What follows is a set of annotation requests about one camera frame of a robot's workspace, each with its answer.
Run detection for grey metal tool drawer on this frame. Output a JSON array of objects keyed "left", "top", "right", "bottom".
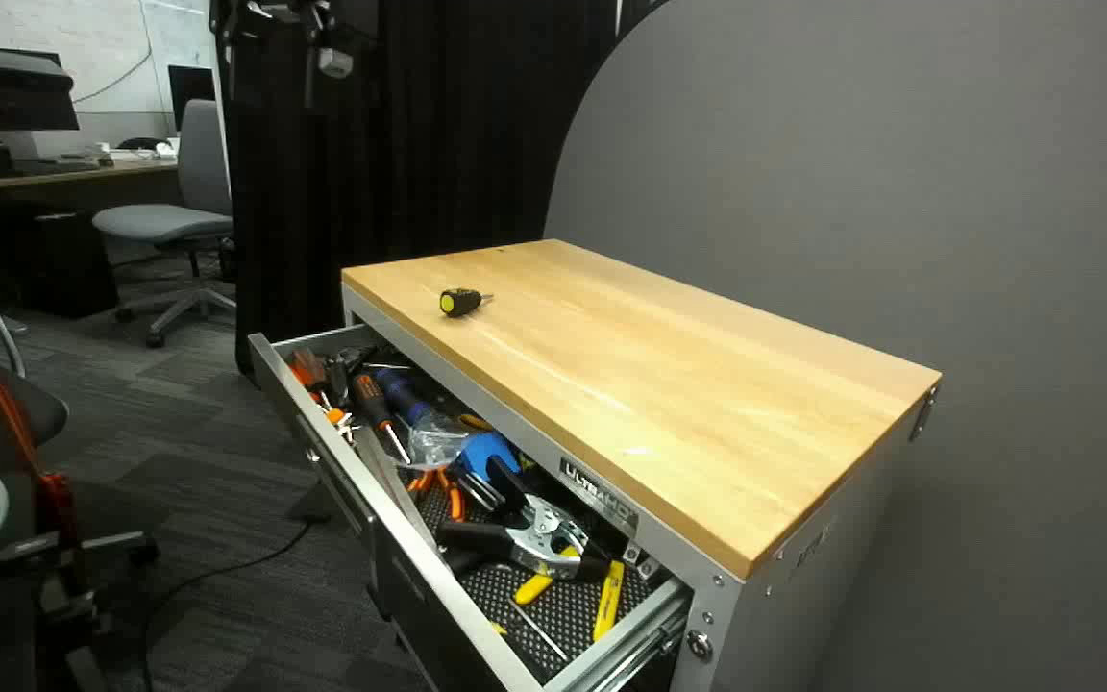
[{"left": 241, "top": 318, "right": 699, "bottom": 692}]

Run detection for long yellow handled tool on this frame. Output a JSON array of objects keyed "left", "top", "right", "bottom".
[{"left": 587, "top": 559, "right": 630, "bottom": 645}]

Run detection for orange strap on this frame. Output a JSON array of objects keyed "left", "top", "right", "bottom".
[{"left": 0, "top": 347, "right": 83, "bottom": 574}]

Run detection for black drawer liner mat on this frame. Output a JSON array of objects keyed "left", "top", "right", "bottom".
[{"left": 455, "top": 555, "right": 661, "bottom": 669}]

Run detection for wooden office desk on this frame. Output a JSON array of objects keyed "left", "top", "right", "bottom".
[{"left": 0, "top": 154, "right": 183, "bottom": 217}]

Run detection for black silver spring clamp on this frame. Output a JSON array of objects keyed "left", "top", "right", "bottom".
[{"left": 436, "top": 477, "right": 614, "bottom": 579}]

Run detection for black under-desk cabinet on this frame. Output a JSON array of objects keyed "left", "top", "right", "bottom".
[{"left": 15, "top": 208, "right": 123, "bottom": 324}]

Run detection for blue handled tool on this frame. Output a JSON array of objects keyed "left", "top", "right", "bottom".
[{"left": 455, "top": 428, "right": 527, "bottom": 487}]

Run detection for silver drawer slide rail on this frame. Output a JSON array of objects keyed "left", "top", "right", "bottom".
[{"left": 539, "top": 578, "right": 699, "bottom": 692}]

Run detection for clear plastic parts bag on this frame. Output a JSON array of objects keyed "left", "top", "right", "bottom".
[{"left": 400, "top": 417, "right": 474, "bottom": 472}]

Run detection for small orange handled pliers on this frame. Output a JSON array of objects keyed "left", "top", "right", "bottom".
[{"left": 400, "top": 467, "right": 474, "bottom": 528}]

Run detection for dark computer monitor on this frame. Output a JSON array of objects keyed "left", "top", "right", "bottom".
[{"left": 165, "top": 63, "right": 218, "bottom": 133}]

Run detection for cabinet brand label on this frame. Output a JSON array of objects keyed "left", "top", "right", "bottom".
[{"left": 556, "top": 455, "right": 644, "bottom": 534}]

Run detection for black curtain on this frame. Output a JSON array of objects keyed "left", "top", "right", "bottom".
[{"left": 209, "top": 0, "right": 666, "bottom": 378}]

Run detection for black floor cable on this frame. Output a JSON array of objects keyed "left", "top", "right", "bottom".
[{"left": 137, "top": 508, "right": 325, "bottom": 692}]

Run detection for grey office chair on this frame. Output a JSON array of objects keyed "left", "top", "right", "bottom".
[{"left": 87, "top": 97, "right": 238, "bottom": 349}]

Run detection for orange black handled screwdriver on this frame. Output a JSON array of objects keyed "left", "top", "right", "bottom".
[{"left": 348, "top": 368, "right": 415, "bottom": 470}]

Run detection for blue handled screwdriver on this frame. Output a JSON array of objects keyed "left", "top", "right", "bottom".
[{"left": 375, "top": 373, "right": 451, "bottom": 434}]

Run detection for black screwdriver with yellow cap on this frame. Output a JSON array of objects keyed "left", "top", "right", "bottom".
[{"left": 436, "top": 285, "right": 492, "bottom": 324}]

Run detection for black printer on desk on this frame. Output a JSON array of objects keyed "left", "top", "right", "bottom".
[{"left": 0, "top": 40, "right": 82, "bottom": 141}]

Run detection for grey metal tool cabinet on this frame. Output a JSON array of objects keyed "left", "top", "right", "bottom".
[{"left": 241, "top": 236, "right": 947, "bottom": 692}]

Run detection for short yellow handled tool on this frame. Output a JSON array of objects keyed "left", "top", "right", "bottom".
[{"left": 509, "top": 569, "right": 561, "bottom": 610}]

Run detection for wooden cabinet top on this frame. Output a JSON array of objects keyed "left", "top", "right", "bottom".
[{"left": 338, "top": 236, "right": 947, "bottom": 586}]

